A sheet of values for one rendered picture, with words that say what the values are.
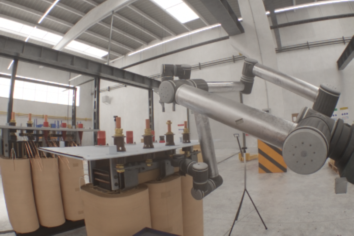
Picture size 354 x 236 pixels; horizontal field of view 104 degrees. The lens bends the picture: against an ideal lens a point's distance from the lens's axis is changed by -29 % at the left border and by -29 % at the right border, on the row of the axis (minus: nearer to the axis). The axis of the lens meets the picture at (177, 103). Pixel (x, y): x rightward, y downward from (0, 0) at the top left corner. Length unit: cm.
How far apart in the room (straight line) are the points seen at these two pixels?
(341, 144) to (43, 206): 299
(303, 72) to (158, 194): 1410
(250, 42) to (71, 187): 633
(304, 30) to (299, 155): 1543
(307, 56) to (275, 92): 935
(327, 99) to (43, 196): 319
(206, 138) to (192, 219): 98
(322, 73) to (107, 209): 1478
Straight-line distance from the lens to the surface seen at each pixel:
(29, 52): 961
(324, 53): 1558
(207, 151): 142
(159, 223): 167
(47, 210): 286
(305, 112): 110
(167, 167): 162
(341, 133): 110
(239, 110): 95
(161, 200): 159
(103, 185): 147
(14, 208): 275
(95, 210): 138
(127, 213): 130
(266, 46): 669
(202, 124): 139
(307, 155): 82
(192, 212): 206
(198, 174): 132
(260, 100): 628
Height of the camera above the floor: 147
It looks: 9 degrees up
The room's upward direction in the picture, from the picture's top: 3 degrees counter-clockwise
